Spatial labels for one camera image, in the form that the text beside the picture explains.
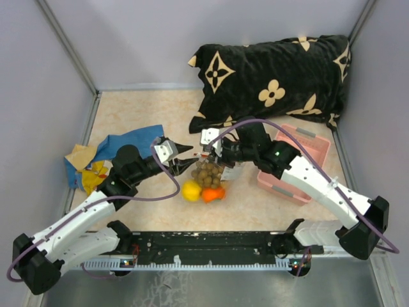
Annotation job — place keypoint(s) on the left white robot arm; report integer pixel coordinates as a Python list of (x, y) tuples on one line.
[(40, 260)]

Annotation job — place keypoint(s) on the yellow blue cartoon bag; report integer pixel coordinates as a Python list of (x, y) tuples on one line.
[(83, 171)]

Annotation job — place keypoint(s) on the orange persimmon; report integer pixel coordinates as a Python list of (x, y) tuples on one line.
[(211, 194)]

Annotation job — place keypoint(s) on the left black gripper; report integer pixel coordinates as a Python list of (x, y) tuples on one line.
[(180, 164)]

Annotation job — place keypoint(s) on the yellow lemon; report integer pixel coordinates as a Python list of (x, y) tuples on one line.
[(191, 190)]

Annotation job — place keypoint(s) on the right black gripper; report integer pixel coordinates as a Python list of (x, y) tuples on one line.
[(225, 141)]

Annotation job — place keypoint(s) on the clear zip top bag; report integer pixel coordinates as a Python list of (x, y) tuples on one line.
[(230, 173)]

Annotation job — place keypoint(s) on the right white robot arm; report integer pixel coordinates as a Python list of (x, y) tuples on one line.
[(361, 221)]

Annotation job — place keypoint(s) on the pink plastic basket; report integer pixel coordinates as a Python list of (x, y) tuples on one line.
[(317, 147)]

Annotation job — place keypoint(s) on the brown longan bunch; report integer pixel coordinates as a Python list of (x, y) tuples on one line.
[(209, 174)]

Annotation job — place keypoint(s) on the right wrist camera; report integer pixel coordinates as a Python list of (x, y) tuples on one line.
[(210, 142)]

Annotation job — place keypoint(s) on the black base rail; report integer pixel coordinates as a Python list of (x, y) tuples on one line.
[(216, 248)]

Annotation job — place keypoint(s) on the black floral pillow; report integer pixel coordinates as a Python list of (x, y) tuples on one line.
[(303, 77)]

